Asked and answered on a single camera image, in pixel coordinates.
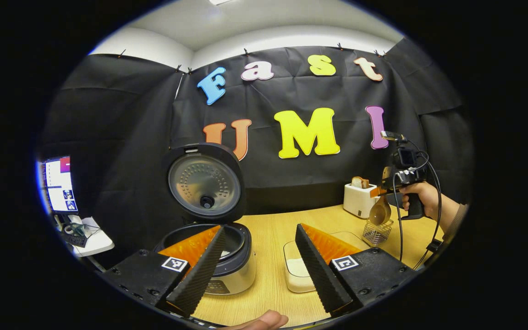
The clear chopstick holder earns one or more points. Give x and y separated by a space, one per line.
376 233

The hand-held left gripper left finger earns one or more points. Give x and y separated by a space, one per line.
200 275

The silver black rice cooker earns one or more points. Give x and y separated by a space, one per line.
206 183

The wooden spoon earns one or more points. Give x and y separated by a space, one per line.
380 211

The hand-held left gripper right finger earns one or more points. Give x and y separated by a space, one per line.
321 275

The ceiling light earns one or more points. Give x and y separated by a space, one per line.
219 1

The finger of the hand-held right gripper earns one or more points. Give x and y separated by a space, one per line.
377 191

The white tape roll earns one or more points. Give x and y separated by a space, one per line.
69 229

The toasted bread slice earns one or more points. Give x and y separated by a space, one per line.
360 182

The white side table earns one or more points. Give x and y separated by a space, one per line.
94 240

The clear plastic rice container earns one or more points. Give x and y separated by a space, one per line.
291 250

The white toaster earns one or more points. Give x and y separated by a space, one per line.
358 201

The black backdrop cloth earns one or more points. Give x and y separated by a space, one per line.
131 137

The computer monitor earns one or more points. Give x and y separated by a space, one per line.
58 183

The black keyboard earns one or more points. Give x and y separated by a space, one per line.
75 239

